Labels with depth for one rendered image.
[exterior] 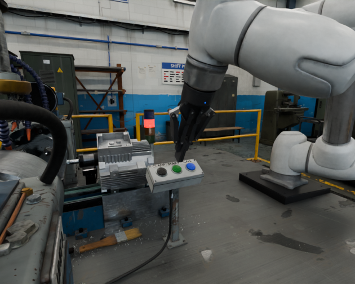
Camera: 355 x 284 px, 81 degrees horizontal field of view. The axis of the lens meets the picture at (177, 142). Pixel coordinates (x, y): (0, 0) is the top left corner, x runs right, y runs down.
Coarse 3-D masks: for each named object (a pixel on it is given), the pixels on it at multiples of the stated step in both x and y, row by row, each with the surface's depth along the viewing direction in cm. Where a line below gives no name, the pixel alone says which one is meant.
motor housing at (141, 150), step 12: (132, 144) 82; (144, 144) 84; (132, 156) 80; (144, 156) 81; (108, 168) 76; (120, 168) 77; (132, 168) 77; (108, 180) 76; (120, 180) 78; (132, 180) 80; (144, 180) 82
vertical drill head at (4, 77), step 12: (0, 12) 59; (0, 24) 59; (0, 36) 59; (0, 48) 59; (0, 60) 59; (0, 72) 58; (0, 84) 57; (12, 84) 59; (24, 84) 62; (12, 96) 61
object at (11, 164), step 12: (0, 156) 44; (12, 156) 46; (24, 156) 48; (36, 156) 52; (0, 168) 38; (12, 168) 40; (24, 168) 42; (36, 168) 45; (0, 180) 36; (60, 180) 54; (60, 192) 49; (60, 204) 46
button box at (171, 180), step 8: (192, 160) 69; (152, 168) 63; (168, 168) 64; (184, 168) 66; (200, 168) 67; (152, 176) 60; (160, 176) 61; (168, 176) 62; (176, 176) 62; (184, 176) 63; (192, 176) 64; (200, 176) 66; (152, 184) 60; (160, 184) 60; (168, 184) 62; (176, 184) 63; (184, 184) 65; (192, 184) 67; (152, 192) 61
